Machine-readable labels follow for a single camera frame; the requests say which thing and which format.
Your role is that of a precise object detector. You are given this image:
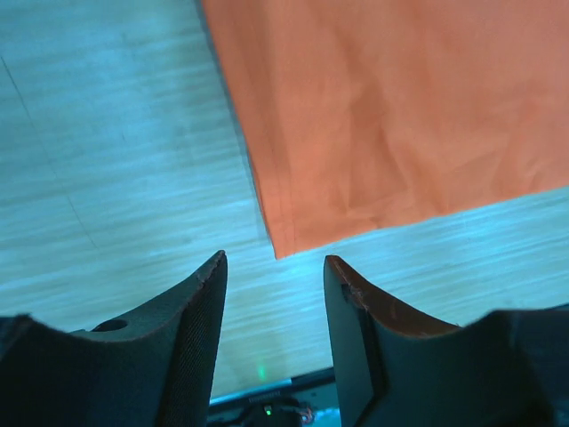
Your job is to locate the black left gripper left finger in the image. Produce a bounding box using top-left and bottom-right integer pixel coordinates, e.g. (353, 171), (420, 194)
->
(1, 252), (228, 426)

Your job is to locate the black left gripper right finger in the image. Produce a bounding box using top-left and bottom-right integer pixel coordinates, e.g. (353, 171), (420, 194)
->
(324, 255), (568, 427)

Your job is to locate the orange t-shirt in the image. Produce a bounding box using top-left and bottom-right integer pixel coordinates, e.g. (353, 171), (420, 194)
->
(203, 1), (568, 258)

